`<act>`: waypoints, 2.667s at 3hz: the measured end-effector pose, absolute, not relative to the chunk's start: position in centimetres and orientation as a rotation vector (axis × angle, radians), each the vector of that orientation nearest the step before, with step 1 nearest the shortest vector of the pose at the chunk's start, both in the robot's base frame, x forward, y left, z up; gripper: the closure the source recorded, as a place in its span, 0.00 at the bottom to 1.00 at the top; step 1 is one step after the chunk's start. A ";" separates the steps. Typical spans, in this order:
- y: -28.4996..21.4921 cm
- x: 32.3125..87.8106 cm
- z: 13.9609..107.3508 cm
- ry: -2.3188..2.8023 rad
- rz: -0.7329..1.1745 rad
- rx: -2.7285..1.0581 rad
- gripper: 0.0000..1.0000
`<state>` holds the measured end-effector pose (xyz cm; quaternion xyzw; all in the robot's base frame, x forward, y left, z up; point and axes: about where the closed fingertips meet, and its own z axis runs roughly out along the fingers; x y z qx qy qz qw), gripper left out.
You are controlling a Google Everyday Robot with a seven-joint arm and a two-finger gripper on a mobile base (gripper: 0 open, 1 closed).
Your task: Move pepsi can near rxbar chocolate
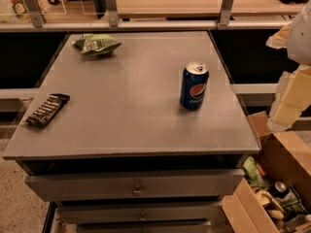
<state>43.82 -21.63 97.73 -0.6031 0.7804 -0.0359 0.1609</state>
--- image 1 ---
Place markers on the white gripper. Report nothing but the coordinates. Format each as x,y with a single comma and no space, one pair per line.
300,39

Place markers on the blue pepsi can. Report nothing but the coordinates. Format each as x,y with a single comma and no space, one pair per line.
194,83

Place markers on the silver can in box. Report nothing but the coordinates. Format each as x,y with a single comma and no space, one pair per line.
279,189

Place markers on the dark rxbar chocolate bar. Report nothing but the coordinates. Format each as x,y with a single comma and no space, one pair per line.
43,115

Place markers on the green snack bag in box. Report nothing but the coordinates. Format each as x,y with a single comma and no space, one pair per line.
252,174

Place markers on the cardboard box of snacks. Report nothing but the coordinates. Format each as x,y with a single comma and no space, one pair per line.
285,157

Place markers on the grey drawer cabinet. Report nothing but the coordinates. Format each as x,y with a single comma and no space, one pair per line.
124,126

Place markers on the green chip bag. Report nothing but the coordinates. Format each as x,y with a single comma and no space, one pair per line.
96,44

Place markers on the top drawer brass knob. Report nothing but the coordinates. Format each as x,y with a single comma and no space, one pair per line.
137,191

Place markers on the orange snack package behind glass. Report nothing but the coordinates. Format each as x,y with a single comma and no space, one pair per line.
14,11

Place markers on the right metal rail bracket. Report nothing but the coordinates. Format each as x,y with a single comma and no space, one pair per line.
225,12

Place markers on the metal rail bracket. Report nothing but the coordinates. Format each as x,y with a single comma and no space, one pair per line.
225,12
35,12
113,16

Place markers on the middle metal rail bracket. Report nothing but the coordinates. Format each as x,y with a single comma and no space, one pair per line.
113,16

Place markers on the left metal rail bracket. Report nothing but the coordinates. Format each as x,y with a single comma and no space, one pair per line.
35,12

